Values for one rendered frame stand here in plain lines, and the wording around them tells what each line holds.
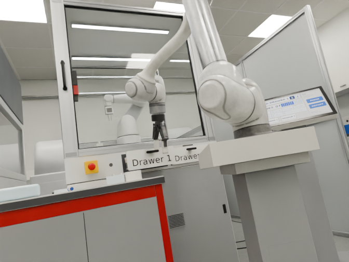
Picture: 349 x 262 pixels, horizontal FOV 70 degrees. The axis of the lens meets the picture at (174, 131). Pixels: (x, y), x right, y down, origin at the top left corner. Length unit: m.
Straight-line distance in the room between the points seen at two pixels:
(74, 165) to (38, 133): 3.37
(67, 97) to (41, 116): 3.33
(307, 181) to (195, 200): 0.76
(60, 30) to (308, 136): 1.53
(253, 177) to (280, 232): 0.22
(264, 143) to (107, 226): 0.63
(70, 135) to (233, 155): 1.01
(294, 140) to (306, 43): 1.85
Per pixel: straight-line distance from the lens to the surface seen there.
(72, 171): 1.56
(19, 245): 1.00
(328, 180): 2.67
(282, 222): 1.05
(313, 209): 1.95
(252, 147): 0.92
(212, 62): 0.98
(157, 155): 1.49
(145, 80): 1.23
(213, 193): 1.80
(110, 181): 1.26
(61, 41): 1.81
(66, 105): 1.64
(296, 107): 1.92
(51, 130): 4.90
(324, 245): 2.01
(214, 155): 0.88
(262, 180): 1.02
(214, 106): 0.86
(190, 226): 1.73
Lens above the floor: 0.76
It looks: 10 degrees up
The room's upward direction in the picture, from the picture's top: 10 degrees counter-clockwise
